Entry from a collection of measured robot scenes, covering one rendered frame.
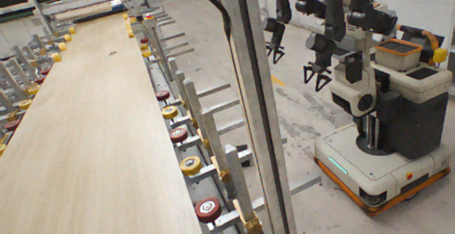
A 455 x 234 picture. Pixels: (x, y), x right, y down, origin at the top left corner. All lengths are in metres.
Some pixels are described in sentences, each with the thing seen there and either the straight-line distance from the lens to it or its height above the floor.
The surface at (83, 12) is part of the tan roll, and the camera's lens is 5.52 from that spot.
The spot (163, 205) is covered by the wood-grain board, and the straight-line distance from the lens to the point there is 1.07.
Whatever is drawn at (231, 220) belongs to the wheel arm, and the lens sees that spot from 1.05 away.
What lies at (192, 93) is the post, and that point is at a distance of 1.26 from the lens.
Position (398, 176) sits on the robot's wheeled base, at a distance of 1.94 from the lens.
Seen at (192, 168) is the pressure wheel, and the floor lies 0.90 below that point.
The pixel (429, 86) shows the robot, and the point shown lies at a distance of 1.76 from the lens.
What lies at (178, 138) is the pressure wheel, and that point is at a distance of 1.36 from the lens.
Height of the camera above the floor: 1.61
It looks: 31 degrees down
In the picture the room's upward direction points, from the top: 12 degrees counter-clockwise
